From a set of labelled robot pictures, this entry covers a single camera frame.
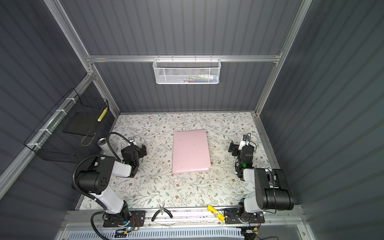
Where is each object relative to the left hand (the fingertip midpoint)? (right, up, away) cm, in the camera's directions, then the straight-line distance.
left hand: (133, 146), depth 96 cm
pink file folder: (+37, -3, 0) cm, 37 cm away
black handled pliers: (+23, -30, -19) cm, 42 cm away
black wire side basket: (-23, +10, -23) cm, 34 cm away
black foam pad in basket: (-15, +15, -22) cm, 31 cm away
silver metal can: (-14, +3, -9) cm, 17 cm away
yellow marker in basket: (-11, +20, -13) cm, 27 cm away
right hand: (+69, +3, -5) cm, 69 cm away
